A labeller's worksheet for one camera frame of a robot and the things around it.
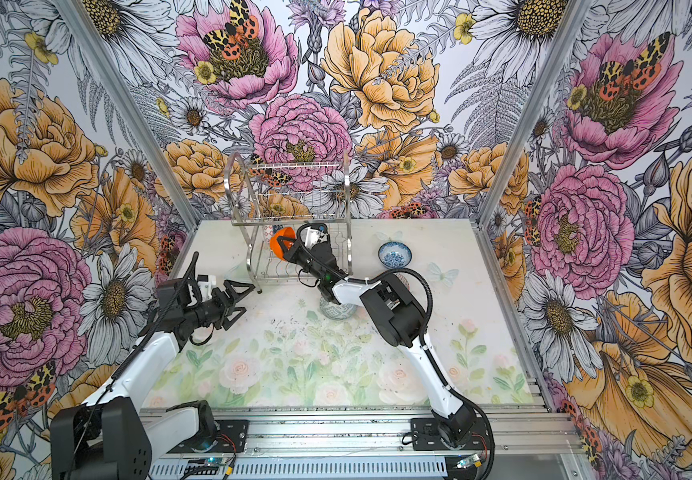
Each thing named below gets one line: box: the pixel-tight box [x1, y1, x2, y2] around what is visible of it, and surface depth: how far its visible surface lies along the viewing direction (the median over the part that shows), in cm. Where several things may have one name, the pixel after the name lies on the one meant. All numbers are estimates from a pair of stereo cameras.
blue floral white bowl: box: [378, 241, 413, 269], surface depth 111 cm
